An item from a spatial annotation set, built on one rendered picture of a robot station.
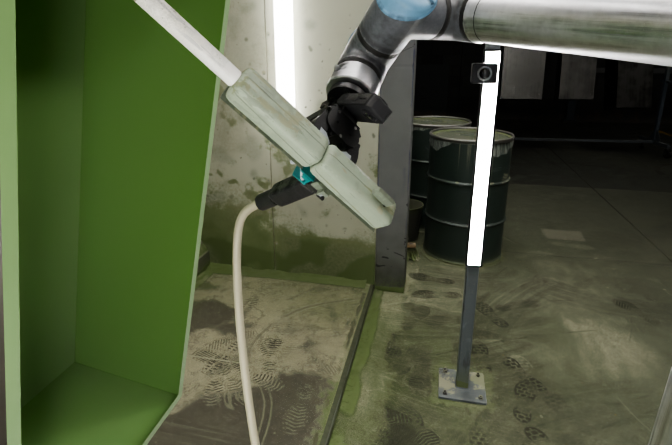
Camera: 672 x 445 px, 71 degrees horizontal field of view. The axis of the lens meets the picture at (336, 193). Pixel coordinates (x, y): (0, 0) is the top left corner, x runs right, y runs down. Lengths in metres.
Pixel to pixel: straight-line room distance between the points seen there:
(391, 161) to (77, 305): 1.77
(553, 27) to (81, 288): 1.33
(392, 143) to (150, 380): 1.74
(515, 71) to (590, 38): 6.74
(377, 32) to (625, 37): 0.36
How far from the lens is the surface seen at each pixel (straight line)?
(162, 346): 1.50
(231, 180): 3.01
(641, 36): 0.70
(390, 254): 2.89
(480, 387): 2.33
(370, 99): 0.72
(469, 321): 2.12
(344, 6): 2.69
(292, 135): 0.63
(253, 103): 0.62
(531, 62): 7.52
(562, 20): 0.76
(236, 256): 0.91
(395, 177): 2.73
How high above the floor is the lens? 1.43
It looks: 17 degrees down
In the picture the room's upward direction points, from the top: straight up
